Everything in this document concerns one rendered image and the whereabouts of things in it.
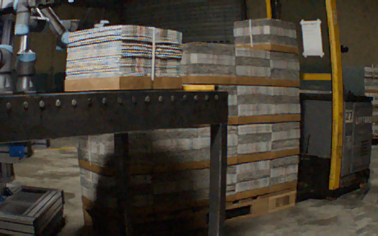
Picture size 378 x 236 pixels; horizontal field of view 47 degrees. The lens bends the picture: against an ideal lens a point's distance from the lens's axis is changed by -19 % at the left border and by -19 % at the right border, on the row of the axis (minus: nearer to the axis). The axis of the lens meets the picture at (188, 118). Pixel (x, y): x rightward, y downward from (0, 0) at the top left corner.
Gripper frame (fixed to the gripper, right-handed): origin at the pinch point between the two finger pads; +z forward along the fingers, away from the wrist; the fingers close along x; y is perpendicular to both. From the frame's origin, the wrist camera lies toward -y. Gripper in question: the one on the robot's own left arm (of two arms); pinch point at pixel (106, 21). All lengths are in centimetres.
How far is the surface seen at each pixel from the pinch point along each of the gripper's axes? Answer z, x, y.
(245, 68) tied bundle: 77, 38, 25
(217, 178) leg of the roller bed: 4, 131, 59
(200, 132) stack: 44, 46, 60
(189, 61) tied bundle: 42, 34, 23
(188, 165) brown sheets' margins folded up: 36, 50, 78
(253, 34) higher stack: 99, 15, 4
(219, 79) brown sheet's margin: 57, 41, 32
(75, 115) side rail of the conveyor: -62, 161, 28
